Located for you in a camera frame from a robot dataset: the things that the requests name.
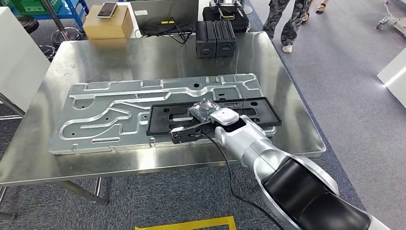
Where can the black equipment bag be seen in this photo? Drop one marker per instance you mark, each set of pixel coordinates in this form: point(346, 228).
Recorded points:
point(241, 23)

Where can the stamped grey metal plate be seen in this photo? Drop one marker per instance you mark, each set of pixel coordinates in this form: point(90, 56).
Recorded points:
point(111, 95)

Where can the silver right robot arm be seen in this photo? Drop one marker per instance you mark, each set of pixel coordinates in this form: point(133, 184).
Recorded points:
point(285, 158)

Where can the stainless steel workbench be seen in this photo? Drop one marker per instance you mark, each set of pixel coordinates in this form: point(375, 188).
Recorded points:
point(95, 57)

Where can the grey flat panel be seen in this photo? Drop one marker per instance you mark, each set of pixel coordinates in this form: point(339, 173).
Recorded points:
point(165, 11)

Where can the grey wheeled base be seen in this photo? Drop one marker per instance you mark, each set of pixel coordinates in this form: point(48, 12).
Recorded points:
point(393, 22)

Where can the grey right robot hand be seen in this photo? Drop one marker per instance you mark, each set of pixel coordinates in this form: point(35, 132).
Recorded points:
point(203, 111)

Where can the blue metal rack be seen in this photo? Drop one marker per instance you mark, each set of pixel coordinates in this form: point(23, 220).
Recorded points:
point(76, 9)

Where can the black plastic frame part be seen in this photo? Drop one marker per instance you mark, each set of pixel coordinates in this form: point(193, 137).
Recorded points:
point(260, 114)

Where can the chrome stanchion post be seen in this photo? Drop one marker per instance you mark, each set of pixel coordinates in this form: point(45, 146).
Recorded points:
point(68, 35)

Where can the black ribbed case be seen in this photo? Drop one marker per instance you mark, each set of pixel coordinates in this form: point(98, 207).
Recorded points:
point(225, 36)
point(206, 38)

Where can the white cabinet with light strip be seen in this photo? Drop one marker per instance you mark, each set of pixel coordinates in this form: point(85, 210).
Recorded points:
point(395, 79)

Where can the smartphone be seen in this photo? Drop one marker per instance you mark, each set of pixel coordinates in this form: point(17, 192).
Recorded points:
point(107, 9)

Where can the black round stool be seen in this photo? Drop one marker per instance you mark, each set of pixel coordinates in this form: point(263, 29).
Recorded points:
point(27, 22)

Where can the green plastic crate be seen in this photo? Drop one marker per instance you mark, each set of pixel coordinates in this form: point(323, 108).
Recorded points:
point(31, 6)

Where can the yellow floor tape square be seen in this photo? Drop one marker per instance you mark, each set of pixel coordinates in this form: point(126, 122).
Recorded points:
point(190, 223)

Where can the brown cardboard box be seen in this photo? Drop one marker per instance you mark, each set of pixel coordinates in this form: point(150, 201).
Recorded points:
point(108, 28)

